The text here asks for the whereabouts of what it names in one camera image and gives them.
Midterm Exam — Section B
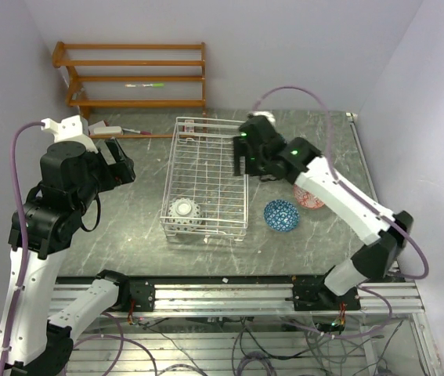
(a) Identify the red diamond pattern bowl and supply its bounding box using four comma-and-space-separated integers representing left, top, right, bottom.
293, 185, 324, 210

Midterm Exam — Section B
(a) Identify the blue triangle pattern bowl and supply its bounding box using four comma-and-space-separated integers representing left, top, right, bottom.
263, 199, 300, 232

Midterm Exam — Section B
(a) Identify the white bowl with dot pattern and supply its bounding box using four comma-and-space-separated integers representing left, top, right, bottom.
166, 197, 204, 232

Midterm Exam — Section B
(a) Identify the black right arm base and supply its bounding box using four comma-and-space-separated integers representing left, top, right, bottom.
286, 274, 360, 311

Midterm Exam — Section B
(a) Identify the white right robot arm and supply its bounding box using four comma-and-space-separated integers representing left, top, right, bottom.
233, 112, 413, 310

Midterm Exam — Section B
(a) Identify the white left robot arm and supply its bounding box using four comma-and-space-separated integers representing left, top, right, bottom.
0, 139, 135, 375

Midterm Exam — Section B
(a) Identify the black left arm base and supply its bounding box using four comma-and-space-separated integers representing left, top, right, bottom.
124, 279, 156, 313

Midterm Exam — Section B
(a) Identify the wooden shelf rack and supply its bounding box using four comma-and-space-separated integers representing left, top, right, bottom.
52, 42, 208, 120

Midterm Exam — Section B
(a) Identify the white eraser block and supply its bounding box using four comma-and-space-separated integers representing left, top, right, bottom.
88, 121, 124, 136

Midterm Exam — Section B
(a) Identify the pink marker pen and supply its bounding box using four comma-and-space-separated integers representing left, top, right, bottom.
122, 128, 152, 136

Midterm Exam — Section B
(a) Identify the green marker pen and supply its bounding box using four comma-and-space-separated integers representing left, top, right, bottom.
125, 82, 165, 89

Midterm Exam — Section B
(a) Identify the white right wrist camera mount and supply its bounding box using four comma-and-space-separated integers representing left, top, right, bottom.
247, 110, 276, 126

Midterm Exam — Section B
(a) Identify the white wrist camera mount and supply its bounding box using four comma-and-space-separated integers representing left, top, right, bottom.
42, 115, 98, 153
247, 110, 276, 126

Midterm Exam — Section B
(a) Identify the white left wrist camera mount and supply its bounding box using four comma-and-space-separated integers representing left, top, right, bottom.
42, 115, 98, 153

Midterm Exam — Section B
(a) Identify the white wire dish rack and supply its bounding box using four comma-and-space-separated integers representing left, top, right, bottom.
160, 117, 248, 241

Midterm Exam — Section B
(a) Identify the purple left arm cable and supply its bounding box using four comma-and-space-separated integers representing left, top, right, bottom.
0, 121, 46, 376

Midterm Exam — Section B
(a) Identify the aluminium rail frame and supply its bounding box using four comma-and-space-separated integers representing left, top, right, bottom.
5, 111, 444, 376

